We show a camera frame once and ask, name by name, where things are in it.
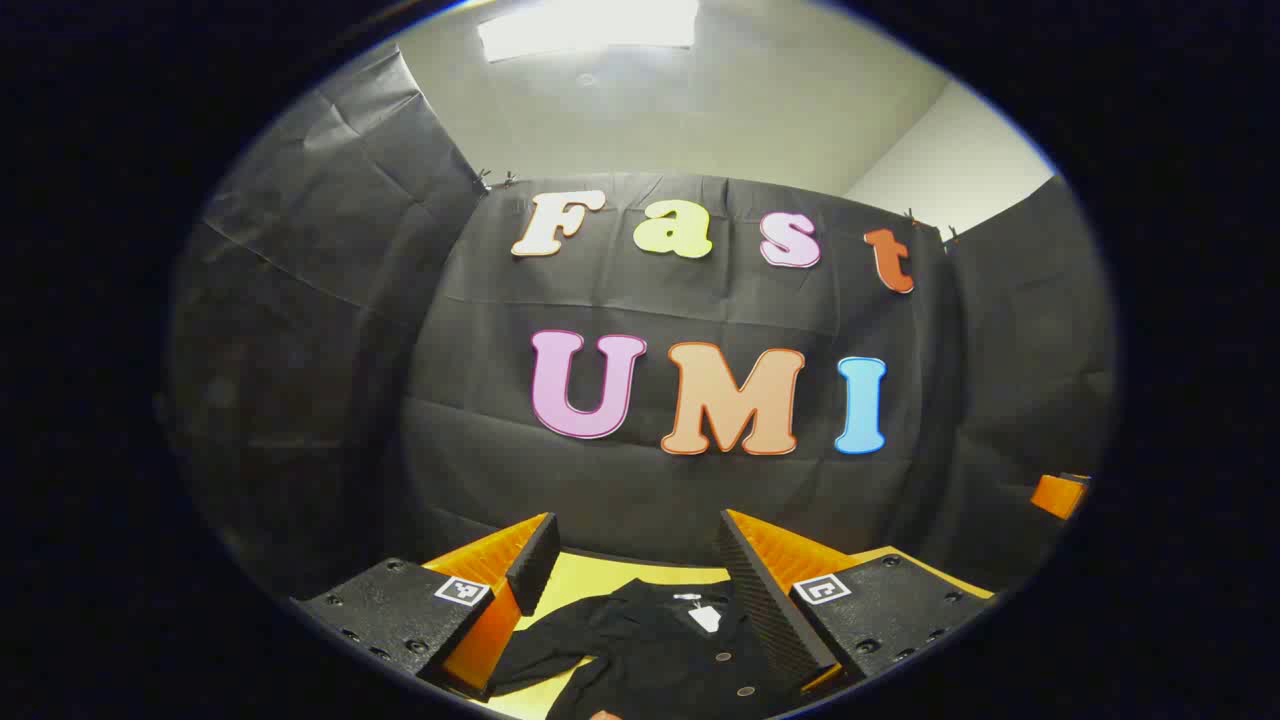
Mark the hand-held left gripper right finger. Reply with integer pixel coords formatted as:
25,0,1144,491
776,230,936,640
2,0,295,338
716,508,996,696

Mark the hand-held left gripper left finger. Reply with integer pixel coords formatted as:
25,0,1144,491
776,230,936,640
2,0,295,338
290,512,561,701

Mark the black collared shirt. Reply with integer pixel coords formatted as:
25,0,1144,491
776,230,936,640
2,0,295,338
487,577,801,720

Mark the ceiling light panel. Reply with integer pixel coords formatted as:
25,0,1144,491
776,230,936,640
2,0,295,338
477,0,699,63

